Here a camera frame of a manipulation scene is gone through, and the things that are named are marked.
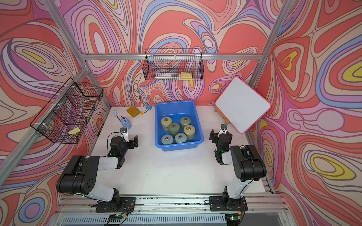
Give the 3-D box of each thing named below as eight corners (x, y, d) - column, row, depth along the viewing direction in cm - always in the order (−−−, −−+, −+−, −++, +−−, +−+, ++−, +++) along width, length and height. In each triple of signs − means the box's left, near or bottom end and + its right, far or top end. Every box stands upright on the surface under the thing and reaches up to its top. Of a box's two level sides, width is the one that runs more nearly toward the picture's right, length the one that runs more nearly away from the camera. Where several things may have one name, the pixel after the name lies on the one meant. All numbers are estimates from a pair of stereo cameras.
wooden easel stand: (225, 125, 107) (227, 122, 104) (212, 110, 118) (213, 106, 115) (228, 124, 108) (230, 121, 105) (215, 109, 119) (216, 105, 116)
